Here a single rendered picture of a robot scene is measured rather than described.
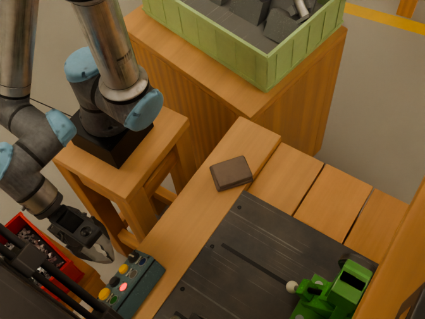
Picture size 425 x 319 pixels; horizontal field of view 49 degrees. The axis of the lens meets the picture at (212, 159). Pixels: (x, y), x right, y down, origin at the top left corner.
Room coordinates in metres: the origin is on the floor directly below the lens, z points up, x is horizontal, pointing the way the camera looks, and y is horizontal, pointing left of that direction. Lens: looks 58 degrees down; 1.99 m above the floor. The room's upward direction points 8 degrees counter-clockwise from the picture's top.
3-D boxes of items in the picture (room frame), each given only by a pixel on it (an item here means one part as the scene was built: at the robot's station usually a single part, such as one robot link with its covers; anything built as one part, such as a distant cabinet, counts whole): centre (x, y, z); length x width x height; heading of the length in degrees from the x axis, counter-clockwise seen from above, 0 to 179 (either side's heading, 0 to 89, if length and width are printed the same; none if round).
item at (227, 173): (0.62, -0.04, 0.91); 0.10 x 0.08 x 0.03; 99
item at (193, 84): (1.30, -0.13, 0.39); 0.68 x 0.52 x 0.79; 39
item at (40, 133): (0.61, 0.35, 1.20); 0.11 x 0.11 x 0.08; 44
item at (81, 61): (0.84, 0.27, 1.11); 0.13 x 0.12 x 0.14; 44
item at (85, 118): (0.84, 0.28, 0.99); 0.15 x 0.15 x 0.10
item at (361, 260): (0.26, -0.24, 1.12); 0.07 x 0.03 x 0.08; 49
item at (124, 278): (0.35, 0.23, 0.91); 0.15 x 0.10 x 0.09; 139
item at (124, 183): (0.84, 0.28, 0.83); 0.32 x 0.32 x 0.04; 51
